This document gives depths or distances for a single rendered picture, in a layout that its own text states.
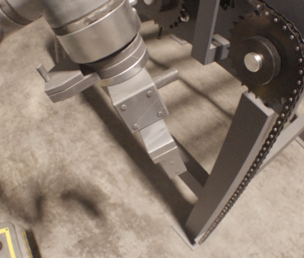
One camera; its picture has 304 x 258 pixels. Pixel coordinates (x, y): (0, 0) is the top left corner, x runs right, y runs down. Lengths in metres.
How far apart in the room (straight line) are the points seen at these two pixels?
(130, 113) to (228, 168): 0.45
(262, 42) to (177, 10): 0.24
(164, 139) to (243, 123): 0.33
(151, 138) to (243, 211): 1.01
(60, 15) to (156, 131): 0.16
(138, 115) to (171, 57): 1.67
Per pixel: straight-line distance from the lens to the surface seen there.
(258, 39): 0.44
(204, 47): 0.53
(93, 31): 0.26
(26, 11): 0.28
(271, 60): 0.44
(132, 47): 0.30
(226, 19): 0.58
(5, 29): 0.30
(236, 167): 0.69
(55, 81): 0.32
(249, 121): 0.58
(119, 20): 0.27
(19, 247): 0.86
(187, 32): 0.68
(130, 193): 1.22
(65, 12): 0.26
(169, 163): 0.36
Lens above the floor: 1.08
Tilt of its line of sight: 48 degrees down
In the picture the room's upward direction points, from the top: 7 degrees clockwise
